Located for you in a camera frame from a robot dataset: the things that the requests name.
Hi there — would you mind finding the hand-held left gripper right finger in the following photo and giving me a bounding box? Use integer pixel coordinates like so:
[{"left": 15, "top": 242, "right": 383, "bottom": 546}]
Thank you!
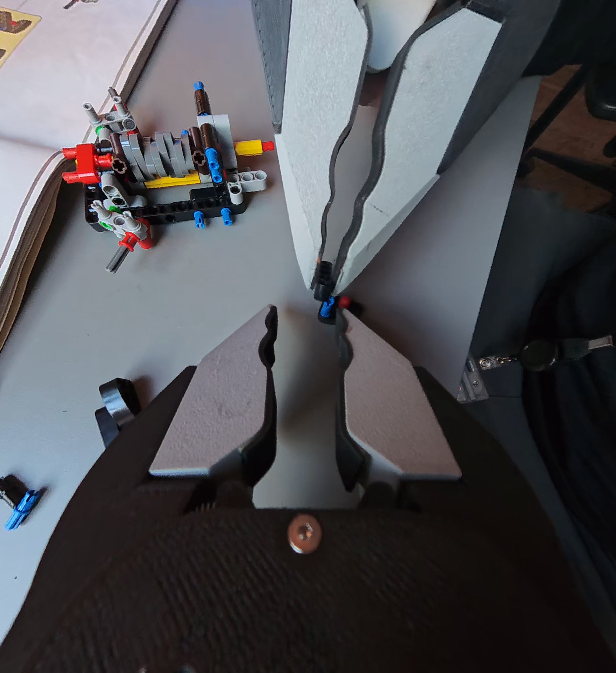
[{"left": 334, "top": 309, "right": 462, "bottom": 495}]

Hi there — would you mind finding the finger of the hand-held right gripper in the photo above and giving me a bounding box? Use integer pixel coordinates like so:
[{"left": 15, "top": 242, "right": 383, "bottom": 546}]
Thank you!
[
  {"left": 275, "top": 0, "right": 371, "bottom": 290},
  {"left": 336, "top": 0, "right": 507, "bottom": 291}
]

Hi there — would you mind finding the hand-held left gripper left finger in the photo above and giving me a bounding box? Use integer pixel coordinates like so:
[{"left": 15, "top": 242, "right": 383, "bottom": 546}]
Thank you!
[{"left": 148, "top": 304, "right": 279, "bottom": 490}]

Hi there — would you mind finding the black lego piece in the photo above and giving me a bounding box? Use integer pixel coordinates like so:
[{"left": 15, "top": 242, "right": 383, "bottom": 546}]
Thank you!
[{"left": 318, "top": 295, "right": 364, "bottom": 322}]

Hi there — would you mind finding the long black lego beam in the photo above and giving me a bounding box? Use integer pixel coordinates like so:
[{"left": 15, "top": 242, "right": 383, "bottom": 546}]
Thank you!
[{"left": 314, "top": 259, "right": 336, "bottom": 301}]

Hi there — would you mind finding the black curved lego panel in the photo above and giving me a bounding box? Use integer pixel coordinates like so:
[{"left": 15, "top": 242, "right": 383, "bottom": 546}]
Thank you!
[{"left": 94, "top": 378, "right": 143, "bottom": 449}]

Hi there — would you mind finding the partly built lego assembly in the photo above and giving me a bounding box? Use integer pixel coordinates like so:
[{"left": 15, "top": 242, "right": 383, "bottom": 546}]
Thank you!
[{"left": 62, "top": 80, "right": 276, "bottom": 275}]

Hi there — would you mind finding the lego instruction booklet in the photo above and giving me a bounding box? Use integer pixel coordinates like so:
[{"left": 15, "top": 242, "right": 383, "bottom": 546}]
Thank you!
[{"left": 0, "top": 0, "right": 180, "bottom": 387}]

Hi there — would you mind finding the black office chair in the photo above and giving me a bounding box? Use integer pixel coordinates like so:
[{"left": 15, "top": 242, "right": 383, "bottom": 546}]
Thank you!
[{"left": 515, "top": 63, "right": 616, "bottom": 216}]

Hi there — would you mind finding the black connector with blue pin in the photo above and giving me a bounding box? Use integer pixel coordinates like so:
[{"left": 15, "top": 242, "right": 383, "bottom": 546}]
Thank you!
[{"left": 0, "top": 475, "right": 45, "bottom": 531}]

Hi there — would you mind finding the black lanyard strap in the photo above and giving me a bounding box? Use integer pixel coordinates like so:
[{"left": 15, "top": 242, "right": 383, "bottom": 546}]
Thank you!
[{"left": 563, "top": 334, "right": 616, "bottom": 361}]

